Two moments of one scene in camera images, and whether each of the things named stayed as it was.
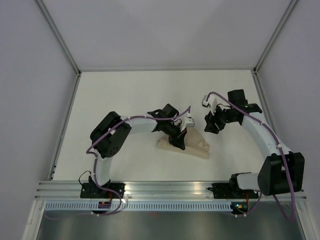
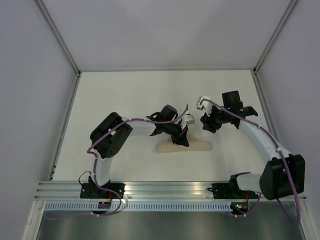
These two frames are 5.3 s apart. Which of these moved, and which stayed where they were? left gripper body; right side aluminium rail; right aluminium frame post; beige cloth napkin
Moved: beige cloth napkin
Stayed: right side aluminium rail; left gripper body; right aluminium frame post
